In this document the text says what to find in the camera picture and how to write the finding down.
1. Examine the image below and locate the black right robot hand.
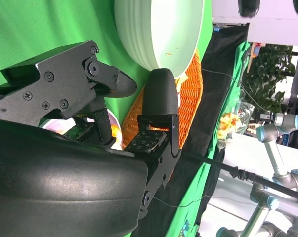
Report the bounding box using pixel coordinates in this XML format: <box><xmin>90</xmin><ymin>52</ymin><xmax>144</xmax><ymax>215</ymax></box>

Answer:
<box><xmin>0</xmin><ymin>40</ymin><xmax>182</xmax><ymax>237</ymax></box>

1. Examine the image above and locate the pale green bowl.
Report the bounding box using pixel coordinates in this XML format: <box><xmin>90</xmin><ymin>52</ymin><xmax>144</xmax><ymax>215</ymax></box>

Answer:
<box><xmin>114</xmin><ymin>0</ymin><xmax>205</xmax><ymax>77</ymax></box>

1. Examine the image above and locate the lavender plate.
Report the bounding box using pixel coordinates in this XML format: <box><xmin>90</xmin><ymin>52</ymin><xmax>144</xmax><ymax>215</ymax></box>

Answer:
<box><xmin>41</xmin><ymin>108</ymin><xmax>124</xmax><ymax>151</ymax></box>

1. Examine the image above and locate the orange wicker basket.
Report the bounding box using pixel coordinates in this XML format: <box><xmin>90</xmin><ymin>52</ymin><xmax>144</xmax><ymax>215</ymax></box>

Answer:
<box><xmin>121</xmin><ymin>48</ymin><xmax>204</xmax><ymax>150</ymax></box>

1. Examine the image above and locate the plastic bag of bread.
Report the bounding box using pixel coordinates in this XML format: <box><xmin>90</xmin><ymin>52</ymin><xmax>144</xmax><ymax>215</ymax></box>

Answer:
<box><xmin>216</xmin><ymin>88</ymin><xmax>255</xmax><ymax>153</ymax></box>

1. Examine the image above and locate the green tablecloth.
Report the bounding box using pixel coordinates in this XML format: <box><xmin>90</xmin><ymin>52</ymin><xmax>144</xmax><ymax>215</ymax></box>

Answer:
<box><xmin>0</xmin><ymin>0</ymin><xmax>213</xmax><ymax>129</ymax></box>
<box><xmin>163</xmin><ymin>40</ymin><xmax>251</xmax><ymax>237</ymax></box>

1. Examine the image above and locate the black backdrop cloth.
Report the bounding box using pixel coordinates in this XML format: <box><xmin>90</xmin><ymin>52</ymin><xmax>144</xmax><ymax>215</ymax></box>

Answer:
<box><xmin>131</xmin><ymin>23</ymin><xmax>250</xmax><ymax>237</ymax></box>

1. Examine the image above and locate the black boom pole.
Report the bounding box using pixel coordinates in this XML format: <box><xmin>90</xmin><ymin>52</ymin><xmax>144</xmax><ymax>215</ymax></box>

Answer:
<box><xmin>182</xmin><ymin>152</ymin><xmax>298</xmax><ymax>203</ymax></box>

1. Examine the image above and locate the green leafy plant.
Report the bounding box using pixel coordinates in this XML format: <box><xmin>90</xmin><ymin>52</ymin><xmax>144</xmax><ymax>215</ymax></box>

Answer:
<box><xmin>242</xmin><ymin>44</ymin><xmax>297</xmax><ymax>114</ymax></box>

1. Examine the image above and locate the white thin cord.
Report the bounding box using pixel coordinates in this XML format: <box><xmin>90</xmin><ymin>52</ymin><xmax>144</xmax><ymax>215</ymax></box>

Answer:
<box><xmin>202</xmin><ymin>68</ymin><xmax>270</xmax><ymax>113</ymax></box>

